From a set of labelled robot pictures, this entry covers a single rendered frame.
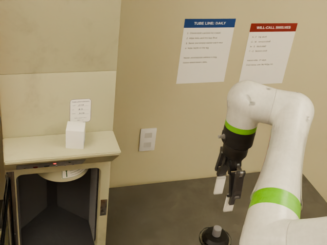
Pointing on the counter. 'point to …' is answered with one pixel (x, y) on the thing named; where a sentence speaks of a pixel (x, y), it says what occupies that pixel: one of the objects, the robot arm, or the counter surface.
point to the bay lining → (58, 197)
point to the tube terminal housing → (59, 117)
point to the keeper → (103, 207)
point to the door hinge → (13, 204)
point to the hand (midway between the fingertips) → (224, 195)
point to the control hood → (59, 149)
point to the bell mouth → (60, 177)
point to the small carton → (75, 135)
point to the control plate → (50, 164)
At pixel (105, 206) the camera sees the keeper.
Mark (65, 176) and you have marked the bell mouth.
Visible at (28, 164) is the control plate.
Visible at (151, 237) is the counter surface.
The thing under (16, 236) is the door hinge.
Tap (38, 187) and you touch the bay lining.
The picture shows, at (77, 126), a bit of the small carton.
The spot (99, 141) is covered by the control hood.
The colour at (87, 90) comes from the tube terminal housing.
